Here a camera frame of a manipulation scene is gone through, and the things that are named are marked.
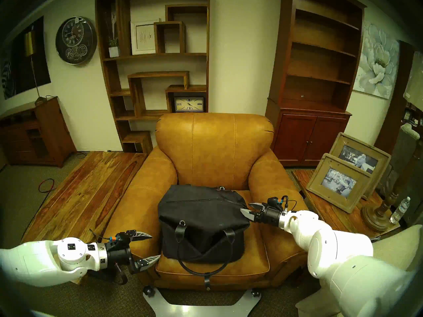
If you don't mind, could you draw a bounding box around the tan leather armchair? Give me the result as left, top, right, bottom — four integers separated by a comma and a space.
101, 113, 309, 291

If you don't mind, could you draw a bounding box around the wooden lamp base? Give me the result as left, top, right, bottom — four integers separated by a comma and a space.
362, 51, 423, 232

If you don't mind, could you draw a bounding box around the small rustic wooden picture frame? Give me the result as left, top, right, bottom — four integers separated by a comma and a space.
306, 153, 373, 214

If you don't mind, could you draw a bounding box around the white flower painting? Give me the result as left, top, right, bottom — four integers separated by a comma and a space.
353, 21, 400, 100

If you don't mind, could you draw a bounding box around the black zipper fabric bag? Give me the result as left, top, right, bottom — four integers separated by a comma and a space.
157, 184, 251, 291

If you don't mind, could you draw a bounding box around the dark zebra wall art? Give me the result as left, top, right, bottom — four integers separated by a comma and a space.
0, 16, 52, 100

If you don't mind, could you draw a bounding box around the rectangular mantel clock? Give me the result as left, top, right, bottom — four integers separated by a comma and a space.
174, 97, 205, 113

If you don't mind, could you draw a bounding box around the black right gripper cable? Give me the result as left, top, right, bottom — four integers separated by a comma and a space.
279, 195, 298, 218

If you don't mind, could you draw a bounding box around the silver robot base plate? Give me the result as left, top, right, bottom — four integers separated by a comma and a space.
143, 288, 261, 317

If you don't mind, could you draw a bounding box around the round black wall clock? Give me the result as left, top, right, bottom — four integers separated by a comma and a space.
55, 17, 97, 65

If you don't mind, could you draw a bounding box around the white framed certificate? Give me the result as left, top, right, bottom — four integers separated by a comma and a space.
131, 20, 158, 55

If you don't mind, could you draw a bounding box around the red floor cable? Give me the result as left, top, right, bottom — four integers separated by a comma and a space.
38, 178, 58, 194

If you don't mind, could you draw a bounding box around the clear plastic water bottle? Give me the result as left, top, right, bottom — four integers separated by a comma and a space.
390, 196, 411, 224

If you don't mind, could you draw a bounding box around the dark wooden sideboard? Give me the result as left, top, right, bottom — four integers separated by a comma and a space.
0, 96, 77, 168

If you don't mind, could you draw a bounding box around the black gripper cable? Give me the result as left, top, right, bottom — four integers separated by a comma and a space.
279, 195, 298, 218
89, 229, 129, 285

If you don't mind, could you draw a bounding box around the wooden side table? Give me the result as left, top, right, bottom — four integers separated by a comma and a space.
291, 168, 402, 251

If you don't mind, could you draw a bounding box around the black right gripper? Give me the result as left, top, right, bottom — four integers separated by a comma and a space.
240, 202, 282, 226

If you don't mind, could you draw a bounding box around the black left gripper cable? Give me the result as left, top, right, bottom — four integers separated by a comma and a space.
89, 229, 129, 285

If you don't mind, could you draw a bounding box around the open wooden shelf unit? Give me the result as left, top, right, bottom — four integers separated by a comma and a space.
95, 0, 210, 154

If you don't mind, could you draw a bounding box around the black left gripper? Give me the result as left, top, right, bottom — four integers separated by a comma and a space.
106, 231, 161, 274

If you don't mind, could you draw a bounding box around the small potted plant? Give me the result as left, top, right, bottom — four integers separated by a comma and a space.
106, 13, 120, 58

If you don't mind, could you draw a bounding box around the striped wood coffee table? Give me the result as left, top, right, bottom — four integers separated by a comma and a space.
20, 151, 147, 244

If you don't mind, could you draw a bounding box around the cherry wood bookcase cabinet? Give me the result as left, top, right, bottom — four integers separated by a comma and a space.
265, 0, 367, 166

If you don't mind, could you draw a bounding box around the large rustic wooden picture frame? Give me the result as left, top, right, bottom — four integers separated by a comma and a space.
329, 132, 392, 200

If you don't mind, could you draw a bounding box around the grey upholstered chair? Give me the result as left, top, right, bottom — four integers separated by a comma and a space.
385, 123, 423, 201

